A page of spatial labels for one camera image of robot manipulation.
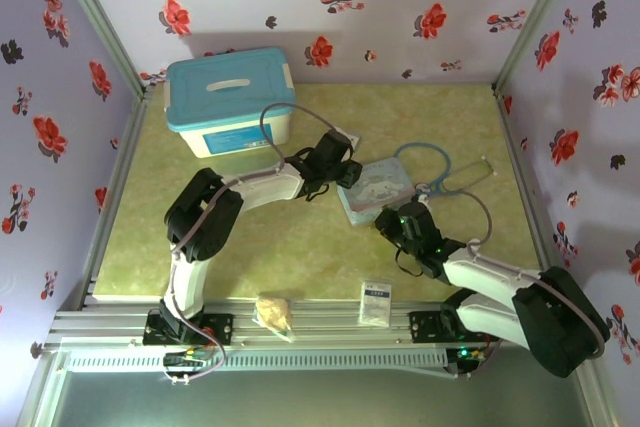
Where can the white storage box, blue lid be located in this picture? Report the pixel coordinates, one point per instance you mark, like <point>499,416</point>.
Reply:
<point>225,97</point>

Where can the grey metal lower panel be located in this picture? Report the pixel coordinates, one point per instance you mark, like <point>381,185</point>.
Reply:
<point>320,402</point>

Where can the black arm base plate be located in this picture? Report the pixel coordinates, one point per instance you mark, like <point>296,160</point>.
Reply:
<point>220,329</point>
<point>425,327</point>

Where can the white gauze packet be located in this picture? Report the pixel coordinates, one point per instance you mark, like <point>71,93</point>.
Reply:
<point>375,302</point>

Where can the wide aluminium base rail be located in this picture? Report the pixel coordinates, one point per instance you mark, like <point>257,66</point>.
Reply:
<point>325,322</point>

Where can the cartoon-print blue pouch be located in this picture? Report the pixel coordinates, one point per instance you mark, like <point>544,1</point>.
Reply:
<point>372,187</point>

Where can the blue stethoscope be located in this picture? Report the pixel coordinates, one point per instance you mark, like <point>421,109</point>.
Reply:
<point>400,178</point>

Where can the green control board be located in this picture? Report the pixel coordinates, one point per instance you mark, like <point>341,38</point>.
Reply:
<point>467,357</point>
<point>185,360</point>

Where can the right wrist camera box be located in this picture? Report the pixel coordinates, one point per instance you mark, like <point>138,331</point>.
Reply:
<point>423,201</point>

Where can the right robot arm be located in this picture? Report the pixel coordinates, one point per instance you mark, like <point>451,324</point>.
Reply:
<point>490,272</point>

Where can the aluminium frame rail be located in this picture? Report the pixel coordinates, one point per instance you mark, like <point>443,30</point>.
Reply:
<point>530,187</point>
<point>115,187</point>

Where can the aluminium frame post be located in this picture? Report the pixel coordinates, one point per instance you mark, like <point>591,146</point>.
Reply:
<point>532,17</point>
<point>95,12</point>

